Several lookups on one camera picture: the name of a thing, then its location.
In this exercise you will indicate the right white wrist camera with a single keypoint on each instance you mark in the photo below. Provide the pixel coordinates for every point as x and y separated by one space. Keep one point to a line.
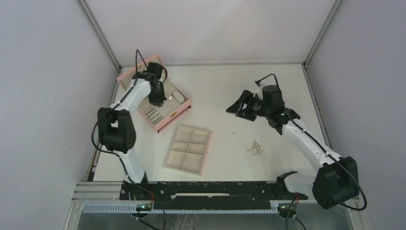
259 85

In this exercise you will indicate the pink jewelry box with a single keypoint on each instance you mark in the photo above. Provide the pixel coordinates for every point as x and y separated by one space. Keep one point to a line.
166 103

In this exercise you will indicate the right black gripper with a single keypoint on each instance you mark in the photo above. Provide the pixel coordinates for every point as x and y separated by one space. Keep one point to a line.
236 108

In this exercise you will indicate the black mounting base plate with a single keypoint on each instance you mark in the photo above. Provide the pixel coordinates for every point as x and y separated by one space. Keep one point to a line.
199 196

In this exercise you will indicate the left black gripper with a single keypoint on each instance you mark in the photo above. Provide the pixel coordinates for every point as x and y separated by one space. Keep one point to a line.
158 102

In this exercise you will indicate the beige six-compartment tray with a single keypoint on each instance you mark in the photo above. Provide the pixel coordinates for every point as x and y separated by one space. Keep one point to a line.
188 150

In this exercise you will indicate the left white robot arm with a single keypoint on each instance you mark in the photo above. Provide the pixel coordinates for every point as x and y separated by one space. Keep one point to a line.
115 126

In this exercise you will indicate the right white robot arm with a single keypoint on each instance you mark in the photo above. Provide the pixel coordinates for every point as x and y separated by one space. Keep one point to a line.
336 179

